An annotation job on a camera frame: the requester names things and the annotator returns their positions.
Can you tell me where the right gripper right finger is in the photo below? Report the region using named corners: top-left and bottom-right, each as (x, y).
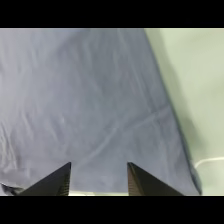
top-left (126, 161), bottom-right (184, 197)

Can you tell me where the blue shirt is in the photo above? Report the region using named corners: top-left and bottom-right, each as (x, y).
top-left (0, 28), bottom-right (203, 197)

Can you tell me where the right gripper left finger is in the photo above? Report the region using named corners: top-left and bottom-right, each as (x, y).
top-left (18, 161), bottom-right (73, 197)

